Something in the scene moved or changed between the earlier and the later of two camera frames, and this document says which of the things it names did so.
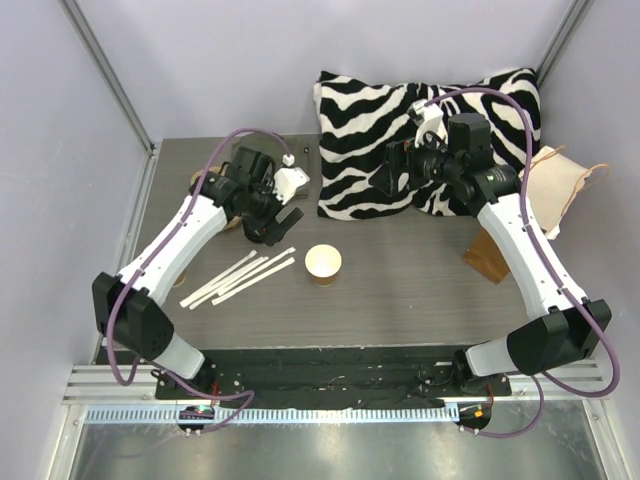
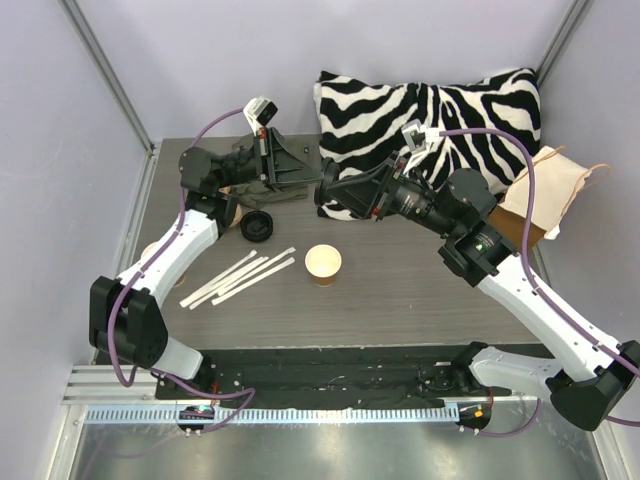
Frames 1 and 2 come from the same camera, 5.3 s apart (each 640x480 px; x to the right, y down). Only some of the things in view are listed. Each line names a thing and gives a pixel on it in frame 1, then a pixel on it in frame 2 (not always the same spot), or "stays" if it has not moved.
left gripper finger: (281, 224) -> (287, 166)
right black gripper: (396, 165) -> (385, 188)
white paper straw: (231, 281) stays
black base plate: (328, 377) stays
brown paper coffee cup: (323, 262) stays
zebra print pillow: (356, 118) stays
